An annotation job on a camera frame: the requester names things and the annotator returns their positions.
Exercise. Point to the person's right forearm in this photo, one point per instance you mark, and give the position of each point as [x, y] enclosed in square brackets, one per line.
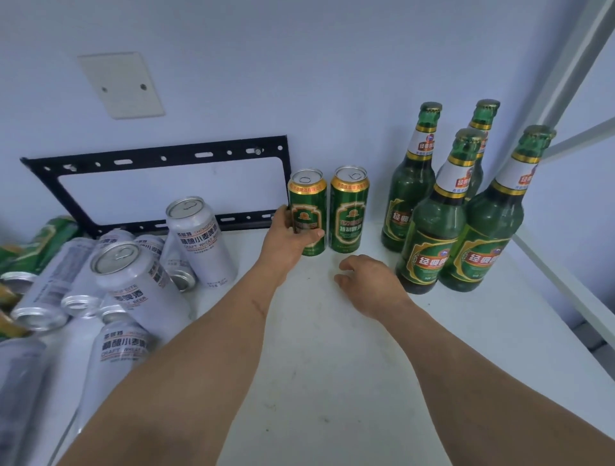
[480, 384]

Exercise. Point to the pile of silver beer cans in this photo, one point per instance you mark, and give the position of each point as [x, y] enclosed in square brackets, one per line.
[48, 288]

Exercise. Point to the person's right hand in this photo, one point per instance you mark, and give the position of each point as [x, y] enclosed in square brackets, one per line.
[375, 288]

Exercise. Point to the white metal shelf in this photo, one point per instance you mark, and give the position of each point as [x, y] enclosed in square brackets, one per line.
[336, 374]

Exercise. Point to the person's left forearm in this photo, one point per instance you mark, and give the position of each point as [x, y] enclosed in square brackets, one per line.
[182, 384]

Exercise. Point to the black metal wall bracket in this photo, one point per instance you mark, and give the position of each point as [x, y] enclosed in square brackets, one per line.
[158, 156]

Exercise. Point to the white blank wall plate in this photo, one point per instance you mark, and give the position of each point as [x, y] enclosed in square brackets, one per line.
[120, 86]

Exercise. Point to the silver white-label beer can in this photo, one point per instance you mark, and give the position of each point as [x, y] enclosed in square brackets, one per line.
[202, 245]
[139, 293]

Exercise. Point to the person's left hand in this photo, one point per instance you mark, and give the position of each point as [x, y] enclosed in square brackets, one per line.
[281, 249]

